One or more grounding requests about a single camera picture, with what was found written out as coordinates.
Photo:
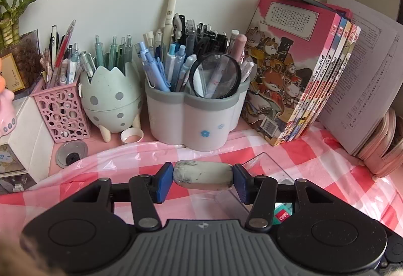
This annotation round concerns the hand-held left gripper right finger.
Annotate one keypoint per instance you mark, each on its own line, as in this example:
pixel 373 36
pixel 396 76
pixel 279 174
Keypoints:
pixel 241 181

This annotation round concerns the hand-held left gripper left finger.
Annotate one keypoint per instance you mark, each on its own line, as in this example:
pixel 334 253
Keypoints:
pixel 165 180

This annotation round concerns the clear plastic organizer box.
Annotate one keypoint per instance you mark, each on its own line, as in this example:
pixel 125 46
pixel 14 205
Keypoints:
pixel 267 166

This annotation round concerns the grey eraser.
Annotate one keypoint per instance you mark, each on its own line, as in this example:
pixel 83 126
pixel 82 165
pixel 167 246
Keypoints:
pixel 204 173

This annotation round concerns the green white glue stick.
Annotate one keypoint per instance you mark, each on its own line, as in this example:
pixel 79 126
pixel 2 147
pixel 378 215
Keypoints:
pixel 283 214

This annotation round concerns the white grey flower-shaped pen holder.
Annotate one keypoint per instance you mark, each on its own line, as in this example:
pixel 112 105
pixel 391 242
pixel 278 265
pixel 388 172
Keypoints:
pixel 195 125

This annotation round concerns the red white checked tablecloth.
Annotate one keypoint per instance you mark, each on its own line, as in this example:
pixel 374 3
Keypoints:
pixel 330 162

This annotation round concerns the green egg-shaped pen holder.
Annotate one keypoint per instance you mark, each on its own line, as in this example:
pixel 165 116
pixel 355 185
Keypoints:
pixel 107 106

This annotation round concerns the black magnifying glass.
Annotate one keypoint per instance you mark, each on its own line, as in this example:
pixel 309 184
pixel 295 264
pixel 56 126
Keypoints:
pixel 217 74

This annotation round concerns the pink spine comic book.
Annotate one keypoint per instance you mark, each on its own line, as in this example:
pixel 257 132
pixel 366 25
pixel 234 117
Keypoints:
pixel 277 68

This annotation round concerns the bunch of blue pink pens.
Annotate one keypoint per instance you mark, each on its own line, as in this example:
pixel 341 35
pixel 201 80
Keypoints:
pixel 170 59

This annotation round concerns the pink perforated pen holder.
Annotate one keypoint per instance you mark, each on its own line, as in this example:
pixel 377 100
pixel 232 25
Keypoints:
pixel 59 112

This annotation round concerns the white mini drawer unit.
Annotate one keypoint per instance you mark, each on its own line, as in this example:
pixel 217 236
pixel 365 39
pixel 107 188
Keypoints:
pixel 34 144

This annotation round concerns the bunch of green pens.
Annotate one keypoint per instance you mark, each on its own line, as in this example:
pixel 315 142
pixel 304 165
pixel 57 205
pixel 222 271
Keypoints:
pixel 99 52

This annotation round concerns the stack of printed paper booklets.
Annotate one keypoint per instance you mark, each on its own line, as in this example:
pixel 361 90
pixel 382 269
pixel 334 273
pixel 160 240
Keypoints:
pixel 362 90

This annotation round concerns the bunch of thin pens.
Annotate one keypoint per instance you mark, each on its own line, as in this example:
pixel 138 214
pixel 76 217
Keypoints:
pixel 56 56

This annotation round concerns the blue spine comic book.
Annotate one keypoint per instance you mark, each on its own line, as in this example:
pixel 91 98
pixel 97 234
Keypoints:
pixel 333 43

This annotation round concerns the beige fuzzy sleeve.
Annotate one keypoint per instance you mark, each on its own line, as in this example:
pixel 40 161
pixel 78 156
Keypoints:
pixel 19 263

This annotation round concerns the yellow spine comic book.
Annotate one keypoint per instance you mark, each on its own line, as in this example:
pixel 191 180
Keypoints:
pixel 339 43

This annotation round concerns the pink lion figurine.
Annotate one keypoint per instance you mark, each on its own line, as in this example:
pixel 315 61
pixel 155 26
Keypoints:
pixel 6 115

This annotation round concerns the brown spine comic book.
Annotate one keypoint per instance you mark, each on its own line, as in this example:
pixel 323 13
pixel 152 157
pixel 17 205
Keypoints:
pixel 345 43

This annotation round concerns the beige spine comic book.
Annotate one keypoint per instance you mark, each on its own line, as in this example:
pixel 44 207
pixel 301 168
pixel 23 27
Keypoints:
pixel 352 43

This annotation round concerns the glass plant pot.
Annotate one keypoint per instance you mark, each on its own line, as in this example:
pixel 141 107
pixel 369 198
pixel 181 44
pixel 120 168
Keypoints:
pixel 25 59

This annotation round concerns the lucky bamboo plant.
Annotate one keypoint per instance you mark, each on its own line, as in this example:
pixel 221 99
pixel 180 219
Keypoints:
pixel 12 2

